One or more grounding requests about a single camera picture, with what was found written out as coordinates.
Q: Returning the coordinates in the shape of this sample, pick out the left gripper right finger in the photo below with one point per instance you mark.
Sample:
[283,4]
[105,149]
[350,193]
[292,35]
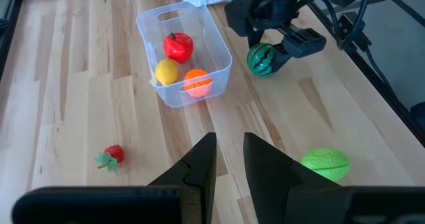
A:
[269,184]

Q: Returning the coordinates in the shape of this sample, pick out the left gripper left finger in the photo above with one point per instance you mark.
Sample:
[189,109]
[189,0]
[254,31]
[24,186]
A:
[199,184]

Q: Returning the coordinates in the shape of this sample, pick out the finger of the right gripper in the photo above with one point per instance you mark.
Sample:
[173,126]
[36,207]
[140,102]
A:
[256,38]
[282,58]

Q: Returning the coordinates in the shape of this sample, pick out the green striped toy watermelon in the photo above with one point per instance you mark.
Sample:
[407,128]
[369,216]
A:
[261,60]

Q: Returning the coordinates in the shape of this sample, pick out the green toy fruit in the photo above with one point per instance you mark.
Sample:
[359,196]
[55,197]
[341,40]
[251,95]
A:
[327,161]

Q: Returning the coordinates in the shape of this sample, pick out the orange toy orange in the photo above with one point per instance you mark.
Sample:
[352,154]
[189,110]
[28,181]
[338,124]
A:
[197,82]

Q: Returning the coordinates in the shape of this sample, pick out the red toy apple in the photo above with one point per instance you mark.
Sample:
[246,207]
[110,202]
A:
[178,48]

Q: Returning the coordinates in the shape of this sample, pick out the red toy strawberry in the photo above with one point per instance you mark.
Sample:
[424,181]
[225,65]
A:
[115,152]

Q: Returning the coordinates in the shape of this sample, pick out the yellow toy lemon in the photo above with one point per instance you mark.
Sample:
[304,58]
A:
[166,72]

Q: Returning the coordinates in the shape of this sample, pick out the clear plastic container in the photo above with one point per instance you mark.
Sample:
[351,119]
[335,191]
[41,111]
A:
[149,28]

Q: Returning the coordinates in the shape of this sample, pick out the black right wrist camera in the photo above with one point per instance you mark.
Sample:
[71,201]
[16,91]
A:
[303,43]

